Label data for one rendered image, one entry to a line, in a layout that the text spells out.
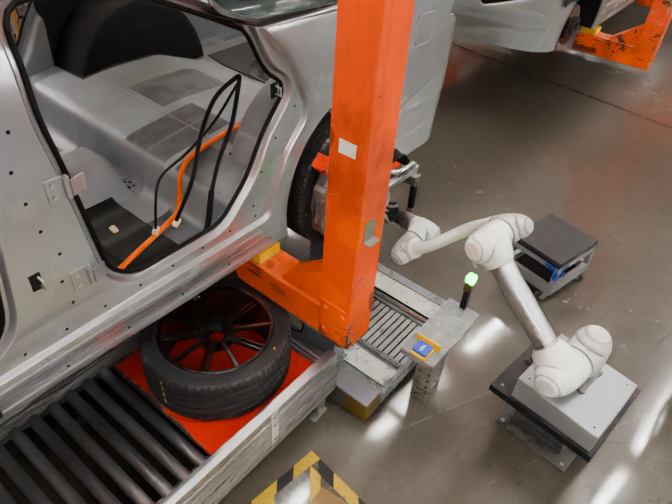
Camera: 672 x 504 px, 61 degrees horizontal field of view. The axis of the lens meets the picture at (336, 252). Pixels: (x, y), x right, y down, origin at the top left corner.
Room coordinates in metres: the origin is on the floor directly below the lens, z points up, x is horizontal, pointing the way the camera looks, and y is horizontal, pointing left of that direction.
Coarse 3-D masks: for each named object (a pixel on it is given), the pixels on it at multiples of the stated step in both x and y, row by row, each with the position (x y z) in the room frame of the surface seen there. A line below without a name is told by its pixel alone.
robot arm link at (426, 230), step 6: (414, 222) 2.31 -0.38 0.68; (420, 222) 2.31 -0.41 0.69; (426, 222) 2.31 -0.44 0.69; (408, 228) 2.32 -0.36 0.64; (414, 228) 2.27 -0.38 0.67; (420, 228) 2.27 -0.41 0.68; (426, 228) 2.27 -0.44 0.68; (432, 228) 2.27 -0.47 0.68; (438, 228) 2.28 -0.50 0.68; (420, 234) 2.24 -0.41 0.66; (426, 234) 2.25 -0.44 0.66; (432, 234) 2.25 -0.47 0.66; (438, 234) 2.26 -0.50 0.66; (426, 240) 2.25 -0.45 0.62
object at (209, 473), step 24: (336, 360) 1.68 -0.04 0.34; (312, 384) 1.54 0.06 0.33; (264, 408) 1.36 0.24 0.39; (288, 408) 1.41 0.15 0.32; (240, 432) 1.24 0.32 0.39; (264, 432) 1.30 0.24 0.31; (216, 456) 1.13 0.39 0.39; (240, 456) 1.19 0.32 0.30; (192, 480) 1.03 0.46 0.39; (216, 480) 1.09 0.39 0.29
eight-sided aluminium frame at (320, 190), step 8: (320, 176) 2.17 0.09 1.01; (320, 184) 2.14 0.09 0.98; (320, 192) 2.11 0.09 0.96; (320, 200) 2.10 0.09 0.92; (320, 208) 2.10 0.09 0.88; (312, 216) 2.13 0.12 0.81; (320, 216) 2.10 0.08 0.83; (312, 224) 2.13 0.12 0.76; (320, 224) 2.10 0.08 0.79; (320, 232) 2.10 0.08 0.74
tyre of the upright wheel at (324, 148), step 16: (320, 128) 2.32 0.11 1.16; (320, 144) 2.23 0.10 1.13; (304, 160) 2.20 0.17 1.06; (304, 176) 2.15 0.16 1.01; (304, 192) 2.12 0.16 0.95; (288, 208) 2.14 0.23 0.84; (304, 208) 2.12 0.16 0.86; (288, 224) 2.19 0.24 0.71; (304, 224) 2.12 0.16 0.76; (320, 240) 2.23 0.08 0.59
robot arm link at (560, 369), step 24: (480, 240) 1.80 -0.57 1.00; (504, 240) 1.83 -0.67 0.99; (504, 264) 1.77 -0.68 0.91; (504, 288) 1.72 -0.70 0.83; (528, 288) 1.72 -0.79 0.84; (528, 312) 1.64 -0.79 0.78; (528, 336) 1.61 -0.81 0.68; (552, 336) 1.58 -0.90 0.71; (552, 360) 1.50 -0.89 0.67; (576, 360) 1.51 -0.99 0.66; (552, 384) 1.42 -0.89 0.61; (576, 384) 1.44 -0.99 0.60
